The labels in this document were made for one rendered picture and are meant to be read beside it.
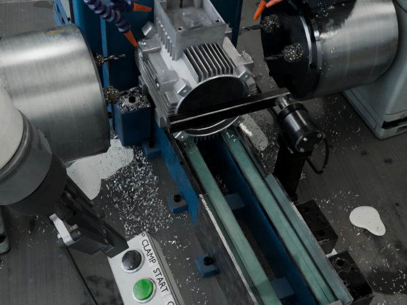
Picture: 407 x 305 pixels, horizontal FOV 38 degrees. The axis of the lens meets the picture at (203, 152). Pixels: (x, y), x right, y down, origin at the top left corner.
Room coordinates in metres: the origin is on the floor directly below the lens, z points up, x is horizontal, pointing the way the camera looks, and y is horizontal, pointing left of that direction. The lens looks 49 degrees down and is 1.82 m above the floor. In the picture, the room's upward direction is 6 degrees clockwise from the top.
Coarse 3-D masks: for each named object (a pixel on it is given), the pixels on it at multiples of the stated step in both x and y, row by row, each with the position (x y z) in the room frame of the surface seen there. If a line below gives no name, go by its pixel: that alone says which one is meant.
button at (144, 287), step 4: (140, 280) 0.40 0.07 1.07; (144, 280) 0.40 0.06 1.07; (148, 280) 0.40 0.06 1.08; (136, 284) 0.40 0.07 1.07; (140, 284) 0.40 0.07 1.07; (144, 284) 0.40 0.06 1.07; (148, 284) 0.40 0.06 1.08; (152, 284) 0.40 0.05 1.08; (136, 288) 0.39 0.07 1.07; (140, 288) 0.39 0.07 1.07; (144, 288) 0.39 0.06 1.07; (148, 288) 0.39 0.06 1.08; (152, 288) 0.39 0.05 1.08; (136, 292) 0.39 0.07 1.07; (140, 292) 0.39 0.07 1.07; (144, 292) 0.39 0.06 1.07; (148, 292) 0.39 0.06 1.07; (152, 292) 0.39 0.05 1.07; (136, 296) 0.38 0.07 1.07; (140, 296) 0.38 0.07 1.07; (144, 296) 0.38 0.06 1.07; (148, 296) 0.38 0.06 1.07
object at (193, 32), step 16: (160, 0) 0.97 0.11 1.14; (176, 0) 0.99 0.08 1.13; (192, 0) 1.01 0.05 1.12; (208, 0) 0.98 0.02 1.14; (160, 16) 0.94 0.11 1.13; (176, 16) 0.96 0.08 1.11; (192, 16) 0.95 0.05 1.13; (208, 16) 0.97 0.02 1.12; (160, 32) 0.93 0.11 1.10; (176, 32) 0.87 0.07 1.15; (192, 32) 0.88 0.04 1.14; (208, 32) 0.90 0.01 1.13; (224, 32) 0.91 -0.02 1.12; (176, 48) 0.87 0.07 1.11
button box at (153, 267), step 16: (128, 240) 0.47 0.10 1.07; (144, 240) 0.47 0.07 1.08; (144, 256) 0.44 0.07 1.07; (160, 256) 0.45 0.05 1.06; (128, 272) 0.42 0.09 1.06; (144, 272) 0.42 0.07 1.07; (160, 272) 0.41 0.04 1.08; (128, 288) 0.40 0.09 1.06; (160, 288) 0.39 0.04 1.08; (176, 288) 0.41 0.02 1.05; (128, 304) 0.37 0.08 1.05; (144, 304) 0.37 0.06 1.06; (160, 304) 0.37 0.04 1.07; (176, 304) 0.37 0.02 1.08
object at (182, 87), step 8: (152, 24) 0.96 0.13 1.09; (144, 32) 0.95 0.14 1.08; (152, 32) 0.95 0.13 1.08; (240, 64) 0.86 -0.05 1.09; (240, 72) 0.85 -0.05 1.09; (248, 72) 0.85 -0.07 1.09; (184, 80) 0.80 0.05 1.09; (176, 88) 0.79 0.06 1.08; (184, 88) 0.79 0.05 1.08; (192, 88) 0.80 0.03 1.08; (184, 96) 0.79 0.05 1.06; (240, 120) 0.85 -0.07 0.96; (176, 136) 0.79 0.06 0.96; (184, 136) 0.79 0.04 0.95
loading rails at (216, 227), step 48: (144, 144) 0.88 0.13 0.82; (192, 144) 0.80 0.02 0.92; (240, 144) 0.82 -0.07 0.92; (192, 192) 0.71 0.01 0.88; (240, 192) 0.74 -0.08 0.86; (240, 240) 0.59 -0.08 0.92; (288, 240) 0.60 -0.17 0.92; (240, 288) 0.50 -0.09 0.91; (288, 288) 0.54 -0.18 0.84; (336, 288) 0.50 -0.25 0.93
